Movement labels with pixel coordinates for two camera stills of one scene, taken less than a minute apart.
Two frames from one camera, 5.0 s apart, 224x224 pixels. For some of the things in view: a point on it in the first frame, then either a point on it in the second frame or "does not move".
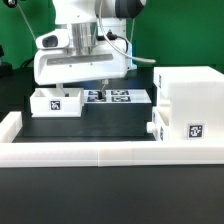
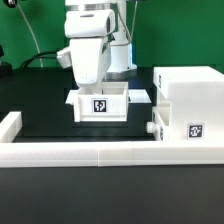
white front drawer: x=158 y=127 does not move
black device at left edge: x=6 y=70 does not move
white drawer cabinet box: x=195 y=97 does not move
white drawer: x=50 y=103 → x=102 y=102
